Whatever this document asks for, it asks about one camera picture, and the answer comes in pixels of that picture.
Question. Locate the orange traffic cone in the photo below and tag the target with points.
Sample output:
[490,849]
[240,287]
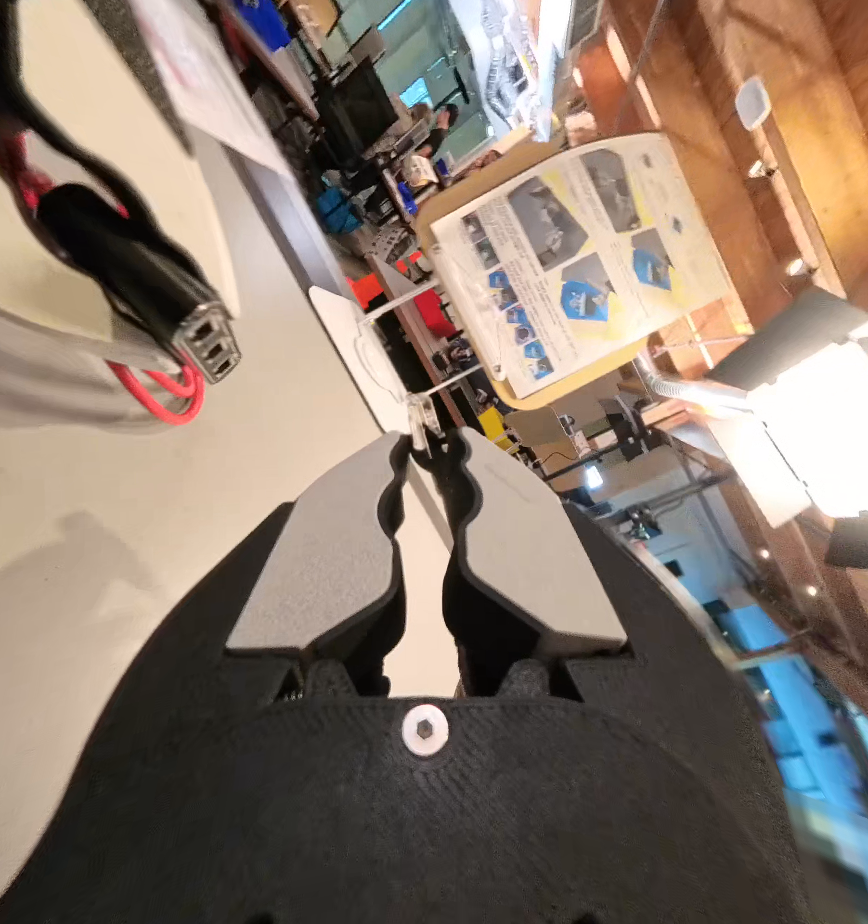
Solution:
[365,290]

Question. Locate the red storage bin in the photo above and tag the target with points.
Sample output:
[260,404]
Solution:
[434,314]

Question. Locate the instruction poster board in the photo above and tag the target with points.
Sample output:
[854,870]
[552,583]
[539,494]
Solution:
[592,267]

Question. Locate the printed paper sheet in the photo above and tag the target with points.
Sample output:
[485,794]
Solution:
[210,86]

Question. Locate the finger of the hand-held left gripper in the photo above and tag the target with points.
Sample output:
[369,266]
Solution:
[116,130]
[36,375]

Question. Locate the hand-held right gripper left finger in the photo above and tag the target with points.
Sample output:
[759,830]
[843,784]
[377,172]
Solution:
[318,570]

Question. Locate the white ceiling light panel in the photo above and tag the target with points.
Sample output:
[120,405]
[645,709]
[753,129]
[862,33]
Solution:
[824,426]

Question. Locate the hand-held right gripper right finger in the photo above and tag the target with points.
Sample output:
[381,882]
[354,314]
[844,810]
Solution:
[535,570]

